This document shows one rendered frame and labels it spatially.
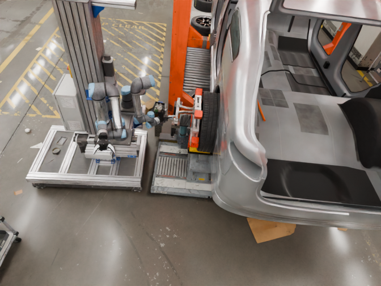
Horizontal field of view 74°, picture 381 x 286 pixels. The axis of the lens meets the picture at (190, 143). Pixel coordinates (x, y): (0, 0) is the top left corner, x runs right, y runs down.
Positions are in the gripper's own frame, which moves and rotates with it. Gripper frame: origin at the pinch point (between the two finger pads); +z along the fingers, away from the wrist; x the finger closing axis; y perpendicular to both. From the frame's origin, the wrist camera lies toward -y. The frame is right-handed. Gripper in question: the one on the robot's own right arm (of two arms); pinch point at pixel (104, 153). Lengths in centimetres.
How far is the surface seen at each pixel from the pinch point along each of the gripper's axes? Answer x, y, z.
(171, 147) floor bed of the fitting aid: -93, 104, -93
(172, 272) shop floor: -62, 116, 62
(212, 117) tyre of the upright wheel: -103, -1, -39
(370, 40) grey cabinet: -545, -15, -263
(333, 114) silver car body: -244, -15, -29
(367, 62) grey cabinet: -565, 26, -248
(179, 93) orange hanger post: -89, 20, -104
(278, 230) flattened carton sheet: -189, 98, 47
